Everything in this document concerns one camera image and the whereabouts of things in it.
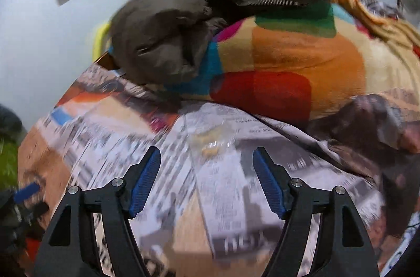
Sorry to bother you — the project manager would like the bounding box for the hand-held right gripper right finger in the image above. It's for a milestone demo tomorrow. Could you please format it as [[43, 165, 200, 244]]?
[[252, 146, 381, 277]]

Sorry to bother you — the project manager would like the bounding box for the newsprint printed blanket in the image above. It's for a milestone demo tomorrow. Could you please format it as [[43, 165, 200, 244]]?
[[18, 62, 388, 277]]

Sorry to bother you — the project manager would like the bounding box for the wooden bed frame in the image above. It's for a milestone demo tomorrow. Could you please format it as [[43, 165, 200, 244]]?
[[93, 52, 127, 72]]

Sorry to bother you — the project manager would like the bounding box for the yellow foam tube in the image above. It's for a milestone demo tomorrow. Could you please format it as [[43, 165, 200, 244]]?
[[92, 22, 112, 63]]

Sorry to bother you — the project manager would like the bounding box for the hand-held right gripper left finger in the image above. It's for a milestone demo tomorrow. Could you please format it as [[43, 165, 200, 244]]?
[[33, 146, 162, 277]]

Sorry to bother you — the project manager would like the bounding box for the beige patterned blanket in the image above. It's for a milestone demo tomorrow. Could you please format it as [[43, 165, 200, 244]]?
[[328, 0, 420, 94]]

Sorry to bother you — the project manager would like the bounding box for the brown padded jacket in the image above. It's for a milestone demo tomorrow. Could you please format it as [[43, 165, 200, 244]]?
[[110, 0, 335, 86]]

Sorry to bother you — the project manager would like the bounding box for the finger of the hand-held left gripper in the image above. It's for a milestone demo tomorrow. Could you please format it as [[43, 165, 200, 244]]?
[[13, 183, 41, 203]]

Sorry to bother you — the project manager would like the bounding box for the colourful checkered blanket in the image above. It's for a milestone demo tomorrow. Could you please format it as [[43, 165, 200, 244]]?
[[108, 0, 368, 130]]

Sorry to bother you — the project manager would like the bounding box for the dark patterned cloth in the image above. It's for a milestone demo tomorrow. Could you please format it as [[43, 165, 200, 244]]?
[[307, 93, 420, 240]]

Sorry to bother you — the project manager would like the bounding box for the clear plastic wrapper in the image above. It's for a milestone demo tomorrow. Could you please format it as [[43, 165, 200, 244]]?
[[188, 125, 237, 160]]

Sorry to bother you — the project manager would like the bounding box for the green plastic bag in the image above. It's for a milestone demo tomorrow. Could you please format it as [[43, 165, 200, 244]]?
[[0, 139, 20, 195]]

